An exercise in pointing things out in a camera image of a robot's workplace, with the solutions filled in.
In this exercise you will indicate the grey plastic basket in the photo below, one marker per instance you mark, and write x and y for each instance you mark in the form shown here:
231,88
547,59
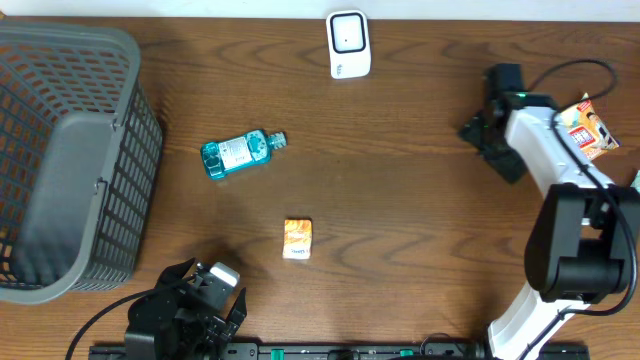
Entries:
80,149

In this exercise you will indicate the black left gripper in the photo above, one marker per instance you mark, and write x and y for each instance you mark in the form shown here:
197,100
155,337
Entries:
226,325

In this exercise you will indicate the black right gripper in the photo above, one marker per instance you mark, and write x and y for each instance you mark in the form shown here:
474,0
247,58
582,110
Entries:
509,166

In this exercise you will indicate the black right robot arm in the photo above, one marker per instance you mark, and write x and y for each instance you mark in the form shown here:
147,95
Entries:
581,257

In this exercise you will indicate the teal mouthwash bottle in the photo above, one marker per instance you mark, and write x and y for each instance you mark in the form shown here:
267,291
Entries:
250,149

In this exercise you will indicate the orange snack bag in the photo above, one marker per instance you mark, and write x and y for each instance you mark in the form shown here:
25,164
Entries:
588,130

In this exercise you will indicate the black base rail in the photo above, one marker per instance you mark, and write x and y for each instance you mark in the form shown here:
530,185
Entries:
432,350

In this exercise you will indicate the small orange box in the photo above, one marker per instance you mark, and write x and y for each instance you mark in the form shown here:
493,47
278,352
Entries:
297,240

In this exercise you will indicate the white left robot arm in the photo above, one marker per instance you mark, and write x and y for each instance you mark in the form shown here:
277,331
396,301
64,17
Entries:
150,332

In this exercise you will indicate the teal wet wipes pack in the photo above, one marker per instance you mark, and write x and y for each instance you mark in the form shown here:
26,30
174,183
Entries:
636,182

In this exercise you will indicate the white barcode scanner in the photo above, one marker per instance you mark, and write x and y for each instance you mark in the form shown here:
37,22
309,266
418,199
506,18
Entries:
348,44

